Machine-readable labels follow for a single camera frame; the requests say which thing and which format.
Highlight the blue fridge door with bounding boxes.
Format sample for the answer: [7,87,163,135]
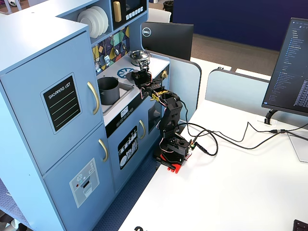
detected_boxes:
[0,31,105,175]

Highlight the gold microwave handle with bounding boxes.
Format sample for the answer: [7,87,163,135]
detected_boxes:
[113,0,122,23]

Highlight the gold fridge door handle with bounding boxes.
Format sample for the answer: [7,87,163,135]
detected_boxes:
[87,81,100,116]

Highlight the thick black cable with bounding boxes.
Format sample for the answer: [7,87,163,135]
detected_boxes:
[194,128,308,156]

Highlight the gold freezer door handle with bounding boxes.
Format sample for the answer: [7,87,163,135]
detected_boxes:
[98,139,109,163]

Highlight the black keyboard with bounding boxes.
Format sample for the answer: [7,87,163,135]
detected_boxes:
[293,219,308,231]

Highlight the monitor showing code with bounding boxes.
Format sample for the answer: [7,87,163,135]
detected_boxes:
[261,17,308,117]

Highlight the gold dishwasher handle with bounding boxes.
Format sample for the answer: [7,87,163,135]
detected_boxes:
[139,119,147,141]

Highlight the black toy microwave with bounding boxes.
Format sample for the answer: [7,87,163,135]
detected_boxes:
[111,0,148,31]

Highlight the steel slotted spatula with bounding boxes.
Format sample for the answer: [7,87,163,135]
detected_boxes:
[103,39,111,66]

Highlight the silver monitor stand plate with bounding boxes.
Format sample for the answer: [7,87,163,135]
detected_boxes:
[287,131,308,163]

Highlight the red robot base plate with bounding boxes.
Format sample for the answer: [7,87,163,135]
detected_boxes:
[153,150,192,174]

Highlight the gray toy sink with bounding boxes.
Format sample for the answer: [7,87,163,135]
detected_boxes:
[97,78,135,114]

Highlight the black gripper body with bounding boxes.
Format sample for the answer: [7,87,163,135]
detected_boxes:
[131,68,154,89]

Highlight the blue toy kitchen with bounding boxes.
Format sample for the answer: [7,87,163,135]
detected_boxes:
[0,0,171,231]

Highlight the dark blue partition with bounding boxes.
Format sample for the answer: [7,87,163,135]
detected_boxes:
[172,0,308,51]

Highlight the steel slotted spoon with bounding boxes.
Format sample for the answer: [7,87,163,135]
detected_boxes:
[95,45,102,74]

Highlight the light blue desk divider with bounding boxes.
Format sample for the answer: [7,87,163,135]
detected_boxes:
[205,68,273,116]
[148,53,203,124]

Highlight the thin black cable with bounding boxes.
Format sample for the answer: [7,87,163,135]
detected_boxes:
[177,98,308,143]

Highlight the dark gray tall pot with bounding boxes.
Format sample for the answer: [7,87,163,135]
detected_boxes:
[97,76,120,106]

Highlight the white toy plate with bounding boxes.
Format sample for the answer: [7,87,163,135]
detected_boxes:
[85,8,105,37]
[91,6,109,33]
[77,10,100,39]

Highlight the blue oven door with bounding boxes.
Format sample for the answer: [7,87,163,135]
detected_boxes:
[145,96,169,155]

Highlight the steel pot lid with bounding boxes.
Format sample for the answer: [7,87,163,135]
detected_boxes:
[128,50,151,60]

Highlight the black Dell monitor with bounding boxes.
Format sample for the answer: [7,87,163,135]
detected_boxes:
[141,21,195,62]

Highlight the blue freezer door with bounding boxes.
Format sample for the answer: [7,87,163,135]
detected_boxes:
[42,125,116,231]

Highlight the steel cooking pot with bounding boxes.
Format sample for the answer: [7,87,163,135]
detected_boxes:
[128,50,151,66]

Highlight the blue dishwasher door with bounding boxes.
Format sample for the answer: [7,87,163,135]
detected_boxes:
[107,97,151,193]

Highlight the steel ladle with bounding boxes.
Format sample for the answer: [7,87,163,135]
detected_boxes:
[113,36,120,57]

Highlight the black wrist camera board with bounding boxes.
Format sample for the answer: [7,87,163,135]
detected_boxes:
[137,59,150,70]

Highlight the black trash bin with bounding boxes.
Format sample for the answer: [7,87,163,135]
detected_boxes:
[163,0,174,13]

